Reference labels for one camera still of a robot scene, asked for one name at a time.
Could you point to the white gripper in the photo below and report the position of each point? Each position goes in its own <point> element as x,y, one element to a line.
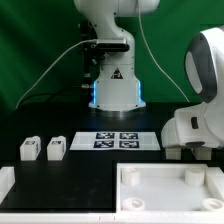
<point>192,130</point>

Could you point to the white square tabletop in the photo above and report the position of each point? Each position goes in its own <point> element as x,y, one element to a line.
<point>169,194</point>

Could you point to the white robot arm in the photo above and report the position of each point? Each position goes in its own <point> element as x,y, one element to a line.
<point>117,89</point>

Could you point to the white marker sheet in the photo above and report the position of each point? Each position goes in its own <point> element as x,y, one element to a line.
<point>146,141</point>

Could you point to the white left obstacle block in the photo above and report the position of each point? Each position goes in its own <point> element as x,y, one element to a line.
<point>7,180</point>

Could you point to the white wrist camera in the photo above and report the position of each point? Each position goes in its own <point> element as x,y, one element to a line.
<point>169,136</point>

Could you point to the black base camera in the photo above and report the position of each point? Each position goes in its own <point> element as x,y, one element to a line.
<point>111,45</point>

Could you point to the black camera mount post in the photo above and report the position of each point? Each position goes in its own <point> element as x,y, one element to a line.
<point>87,33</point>

